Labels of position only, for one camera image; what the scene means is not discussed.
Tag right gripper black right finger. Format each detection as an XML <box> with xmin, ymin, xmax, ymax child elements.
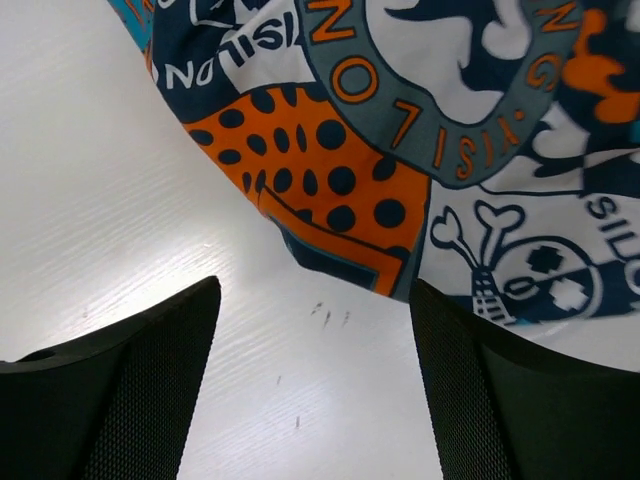
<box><xmin>409</xmin><ymin>280</ymin><xmax>639</xmax><ymax>479</ymax></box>

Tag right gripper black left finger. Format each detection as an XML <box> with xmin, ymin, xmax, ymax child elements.
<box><xmin>1</xmin><ymin>276</ymin><xmax>221</xmax><ymax>479</ymax></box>

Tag colourful patterned shorts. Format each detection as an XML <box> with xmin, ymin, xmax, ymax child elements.
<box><xmin>113</xmin><ymin>1</ymin><xmax>639</xmax><ymax>371</ymax></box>

